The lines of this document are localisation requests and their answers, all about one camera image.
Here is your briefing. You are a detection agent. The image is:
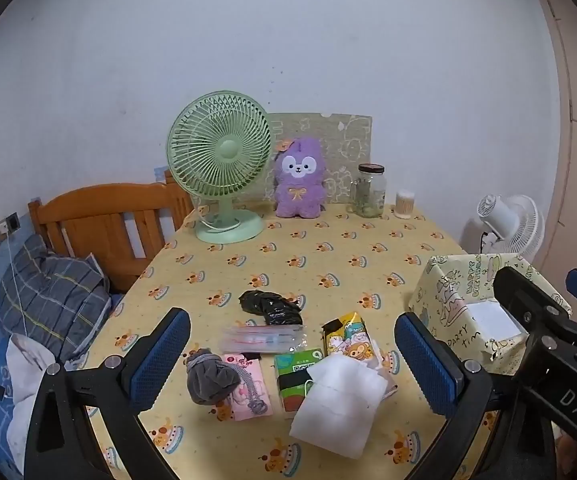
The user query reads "yellow cake print tablecloth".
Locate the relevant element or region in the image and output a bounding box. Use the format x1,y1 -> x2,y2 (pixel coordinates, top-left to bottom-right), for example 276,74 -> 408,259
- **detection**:
86,202 -> 509,480

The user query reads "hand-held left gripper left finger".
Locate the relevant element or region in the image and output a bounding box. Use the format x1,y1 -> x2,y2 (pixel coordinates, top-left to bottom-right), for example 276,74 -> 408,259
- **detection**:
24,307 -> 192,480

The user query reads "yellow cartoon paper box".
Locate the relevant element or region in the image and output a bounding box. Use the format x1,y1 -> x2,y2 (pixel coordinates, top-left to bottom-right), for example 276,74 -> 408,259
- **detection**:
409,252 -> 573,376

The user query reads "green desk fan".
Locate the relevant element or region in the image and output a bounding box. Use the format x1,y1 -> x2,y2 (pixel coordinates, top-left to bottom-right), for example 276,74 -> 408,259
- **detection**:
166,90 -> 274,245

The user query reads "cotton swab container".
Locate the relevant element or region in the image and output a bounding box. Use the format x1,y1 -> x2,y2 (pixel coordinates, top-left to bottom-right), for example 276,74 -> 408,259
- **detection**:
395,189 -> 416,219

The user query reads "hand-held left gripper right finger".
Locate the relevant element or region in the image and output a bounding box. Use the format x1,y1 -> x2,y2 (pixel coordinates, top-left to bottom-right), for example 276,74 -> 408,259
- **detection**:
393,312 -> 495,480

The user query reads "glass jar with dark lid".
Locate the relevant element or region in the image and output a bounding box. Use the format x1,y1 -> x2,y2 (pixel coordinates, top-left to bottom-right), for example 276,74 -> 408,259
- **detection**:
350,163 -> 387,219

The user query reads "white cloth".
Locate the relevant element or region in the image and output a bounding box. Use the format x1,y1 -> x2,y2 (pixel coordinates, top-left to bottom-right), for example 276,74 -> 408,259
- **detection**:
6,332 -> 56,461
289,345 -> 399,461

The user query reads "cartoon printed tissue packet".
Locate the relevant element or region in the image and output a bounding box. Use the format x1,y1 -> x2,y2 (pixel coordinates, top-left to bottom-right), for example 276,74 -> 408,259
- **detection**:
321,311 -> 380,361

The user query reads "white standing fan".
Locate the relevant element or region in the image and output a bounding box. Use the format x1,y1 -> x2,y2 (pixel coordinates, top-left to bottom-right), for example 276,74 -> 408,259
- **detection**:
461,194 -> 545,266

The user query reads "pink printed packet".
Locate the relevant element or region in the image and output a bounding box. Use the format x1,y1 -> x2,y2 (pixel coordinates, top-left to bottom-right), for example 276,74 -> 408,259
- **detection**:
221,352 -> 274,422

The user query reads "purple plush toy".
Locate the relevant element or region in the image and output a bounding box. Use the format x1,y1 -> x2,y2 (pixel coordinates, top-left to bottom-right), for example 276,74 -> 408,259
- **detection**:
272,136 -> 327,220

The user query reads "grey plaid pillow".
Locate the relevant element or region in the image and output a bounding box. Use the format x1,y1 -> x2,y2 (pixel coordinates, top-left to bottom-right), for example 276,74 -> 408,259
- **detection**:
0,235 -> 112,366

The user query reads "thin white cable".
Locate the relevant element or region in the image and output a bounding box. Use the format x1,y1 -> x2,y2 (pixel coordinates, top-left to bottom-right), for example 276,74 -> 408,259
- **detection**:
3,227 -> 34,341

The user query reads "black plastic bag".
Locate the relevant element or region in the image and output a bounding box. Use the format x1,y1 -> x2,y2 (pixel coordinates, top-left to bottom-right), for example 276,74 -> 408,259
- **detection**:
239,290 -> 303,330

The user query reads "clear zip bag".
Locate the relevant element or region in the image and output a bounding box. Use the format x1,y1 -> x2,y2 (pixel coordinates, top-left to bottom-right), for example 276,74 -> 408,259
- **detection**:
220,324 -> 305,356

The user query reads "green cartoon printed board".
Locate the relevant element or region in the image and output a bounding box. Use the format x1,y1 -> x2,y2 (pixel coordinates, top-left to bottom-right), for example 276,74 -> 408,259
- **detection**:
267,113 -> 373,206

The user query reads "green tissue packet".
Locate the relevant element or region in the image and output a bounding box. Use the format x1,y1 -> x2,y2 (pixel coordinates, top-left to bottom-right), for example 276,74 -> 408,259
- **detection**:
273,350 -> 327,413

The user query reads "wooden bed headboard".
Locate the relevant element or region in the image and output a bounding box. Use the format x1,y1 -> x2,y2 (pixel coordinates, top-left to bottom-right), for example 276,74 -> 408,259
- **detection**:
28,170 -> 194,293

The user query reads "grey drawstring pouch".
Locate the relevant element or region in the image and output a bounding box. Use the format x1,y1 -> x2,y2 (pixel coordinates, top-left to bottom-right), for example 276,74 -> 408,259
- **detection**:
185,347 -> 269,415

